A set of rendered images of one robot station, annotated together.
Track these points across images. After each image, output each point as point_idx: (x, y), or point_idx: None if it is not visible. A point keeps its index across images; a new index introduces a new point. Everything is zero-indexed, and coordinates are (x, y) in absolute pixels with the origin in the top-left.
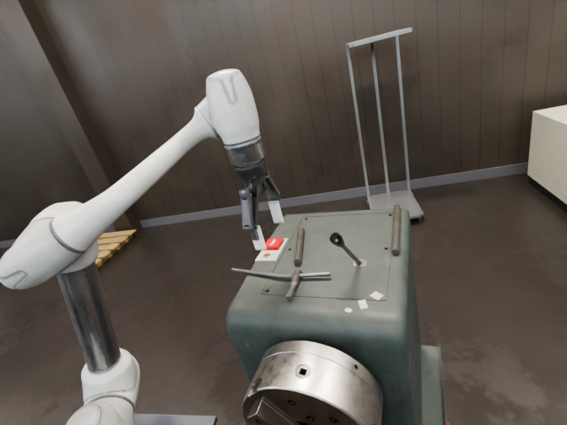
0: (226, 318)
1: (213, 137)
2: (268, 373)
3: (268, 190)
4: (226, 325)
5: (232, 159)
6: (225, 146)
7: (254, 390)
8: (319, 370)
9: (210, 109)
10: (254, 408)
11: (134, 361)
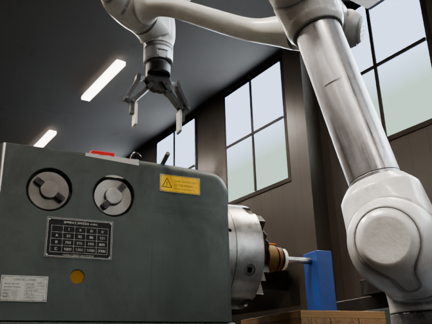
0: (222, 180)
1: (150, 21)
2: (237, 206)
3: (146, 92)
4: (225, 186)
5: (172, 58)
6: (171, 46)
7: (249, 213)
8: None
9: (174, 22)
10: (258, 218)
11: (346, 229)
